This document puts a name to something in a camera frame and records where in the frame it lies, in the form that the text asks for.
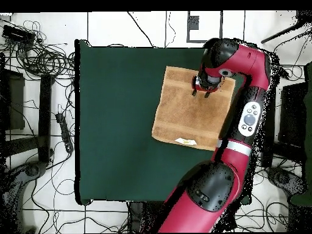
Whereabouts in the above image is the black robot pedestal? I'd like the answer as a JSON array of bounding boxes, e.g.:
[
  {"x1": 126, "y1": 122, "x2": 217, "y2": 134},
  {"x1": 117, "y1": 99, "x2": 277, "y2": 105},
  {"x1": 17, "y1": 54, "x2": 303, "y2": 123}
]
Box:
[{"x1": 127, "y1": 200, "x2": 166, "y2": 233}]

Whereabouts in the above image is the dark green table cloth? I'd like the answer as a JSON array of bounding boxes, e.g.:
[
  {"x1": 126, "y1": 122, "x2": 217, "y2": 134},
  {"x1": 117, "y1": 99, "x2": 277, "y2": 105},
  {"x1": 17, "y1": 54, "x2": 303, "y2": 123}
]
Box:
[{"x1": 74, "y1": 39, "x2": 257, "y2": 205}]

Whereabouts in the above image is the black power strip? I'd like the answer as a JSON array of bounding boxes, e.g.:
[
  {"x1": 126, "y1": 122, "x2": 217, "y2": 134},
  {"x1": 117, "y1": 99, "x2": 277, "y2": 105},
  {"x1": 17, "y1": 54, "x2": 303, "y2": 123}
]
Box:
[{"x1": 55, "y1": 112, "x2": 74, "y2": 154}]

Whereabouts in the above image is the black stand base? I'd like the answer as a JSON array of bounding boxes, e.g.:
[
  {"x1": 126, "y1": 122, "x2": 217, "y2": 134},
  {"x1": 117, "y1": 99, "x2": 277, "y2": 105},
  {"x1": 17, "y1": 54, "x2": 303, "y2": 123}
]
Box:
[
  {"x1": 2, "y1": 160, "x2": 48, "y2": 220},
  {"x1": 266, "y1": 166, "x2": 308, "y2": 196}
]

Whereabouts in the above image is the thin black cable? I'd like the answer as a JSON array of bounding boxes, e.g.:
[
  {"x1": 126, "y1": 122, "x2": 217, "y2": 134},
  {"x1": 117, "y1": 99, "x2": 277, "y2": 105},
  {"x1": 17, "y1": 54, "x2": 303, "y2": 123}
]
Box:
[
  {"x1": 165, "y1": 11, "x2": 177, "y2": 48},
  {"x1": 126, "y1": 11, "x2": 155, "y2": 48}
]

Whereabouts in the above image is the orange terry towel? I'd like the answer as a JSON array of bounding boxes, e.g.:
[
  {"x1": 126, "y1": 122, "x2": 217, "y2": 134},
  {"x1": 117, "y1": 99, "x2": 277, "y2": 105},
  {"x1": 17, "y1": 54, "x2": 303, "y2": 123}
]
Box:
[{"x1": 151, "y1": 65, "x2": 236, "y2": 151}]

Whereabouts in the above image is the black electronics box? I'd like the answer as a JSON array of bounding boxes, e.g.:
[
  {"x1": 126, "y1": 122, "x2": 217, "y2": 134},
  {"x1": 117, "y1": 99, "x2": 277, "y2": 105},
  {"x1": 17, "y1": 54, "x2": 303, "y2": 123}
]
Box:
[{"x1": 1, "y1": 24, "x2": 37, "y2": 46}]

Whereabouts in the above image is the dark box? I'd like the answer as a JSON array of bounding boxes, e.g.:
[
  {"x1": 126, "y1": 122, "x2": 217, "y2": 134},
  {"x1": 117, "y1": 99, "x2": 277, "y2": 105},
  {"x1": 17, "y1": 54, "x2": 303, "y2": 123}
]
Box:
[
  {"x1": 277, "y1": 82, "x2": 308, "y2": 147},
  {"x1": 0, "y1": 69, "x2": 26, "y2": 131}
]

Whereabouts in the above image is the dark grey square patch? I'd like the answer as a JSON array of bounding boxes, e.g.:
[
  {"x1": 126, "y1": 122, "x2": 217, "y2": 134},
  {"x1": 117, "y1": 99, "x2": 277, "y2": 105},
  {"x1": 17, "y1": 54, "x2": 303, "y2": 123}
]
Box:
[{"x1": 188, "y1": 15, "x2": 200, "y2": 30}]

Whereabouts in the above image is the black tripod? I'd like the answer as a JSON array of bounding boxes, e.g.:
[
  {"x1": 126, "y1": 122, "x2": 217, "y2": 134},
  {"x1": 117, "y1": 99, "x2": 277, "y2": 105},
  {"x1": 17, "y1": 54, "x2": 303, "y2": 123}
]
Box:
[{"x1": 260, "y1": 10, "x2": 312, "y2": 44}]

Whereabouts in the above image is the tangled black cable bundle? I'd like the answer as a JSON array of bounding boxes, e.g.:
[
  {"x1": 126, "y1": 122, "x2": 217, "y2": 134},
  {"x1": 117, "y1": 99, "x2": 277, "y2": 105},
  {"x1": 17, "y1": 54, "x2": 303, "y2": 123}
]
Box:
[
  {"x1": 0, "y1": 20, "x2": 76, "y2": 81},
  {"x1": 253, "y1": 62, "x2": 308, "y2": 176}
]

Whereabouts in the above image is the grey square frame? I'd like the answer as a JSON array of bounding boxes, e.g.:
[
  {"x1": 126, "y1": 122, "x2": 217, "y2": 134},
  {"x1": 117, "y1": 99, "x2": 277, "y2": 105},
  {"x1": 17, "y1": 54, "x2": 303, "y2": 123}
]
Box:
[{"x1": 186, "y1": 10, "x2": 224, "y2": 44}]

